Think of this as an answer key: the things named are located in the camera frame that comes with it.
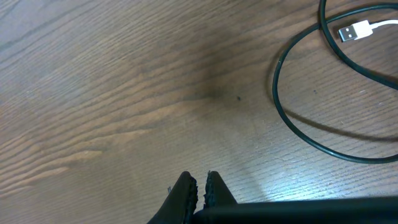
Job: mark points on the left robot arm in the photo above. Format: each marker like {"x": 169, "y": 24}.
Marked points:
{"x": 221, "y": 207}

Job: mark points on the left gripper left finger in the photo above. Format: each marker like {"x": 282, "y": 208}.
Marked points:
{"x": 180, "y": 204}

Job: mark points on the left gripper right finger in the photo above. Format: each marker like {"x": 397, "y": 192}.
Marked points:
{"x": 216, "y": 192}

